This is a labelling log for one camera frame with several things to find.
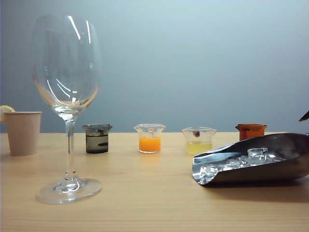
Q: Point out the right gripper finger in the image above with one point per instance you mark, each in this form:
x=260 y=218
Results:
x=305 y=116

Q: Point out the pile of clear ice cubes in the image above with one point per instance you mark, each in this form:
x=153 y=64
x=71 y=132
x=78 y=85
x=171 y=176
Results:
x=257 y=153

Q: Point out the stainless steel ice scoop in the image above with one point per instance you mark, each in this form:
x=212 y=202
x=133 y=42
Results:
x=270 y=172

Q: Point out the clear wine glass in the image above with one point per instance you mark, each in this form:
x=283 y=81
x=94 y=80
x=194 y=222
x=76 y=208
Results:
x=69 y=135

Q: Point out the amber glass beaker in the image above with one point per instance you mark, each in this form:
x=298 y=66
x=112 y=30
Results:
x=251 y=133

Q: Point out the glass beaker with orange juice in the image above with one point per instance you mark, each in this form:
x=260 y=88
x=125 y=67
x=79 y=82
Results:
x=150 y=143

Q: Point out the smoky grey glass beaker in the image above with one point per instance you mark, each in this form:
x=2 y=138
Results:
x=97 y=143

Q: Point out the beige paper cup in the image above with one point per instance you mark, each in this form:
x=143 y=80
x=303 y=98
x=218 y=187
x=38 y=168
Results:
x=23 y=133

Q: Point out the lemon slice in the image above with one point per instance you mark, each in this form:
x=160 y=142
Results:
x=5 y=110

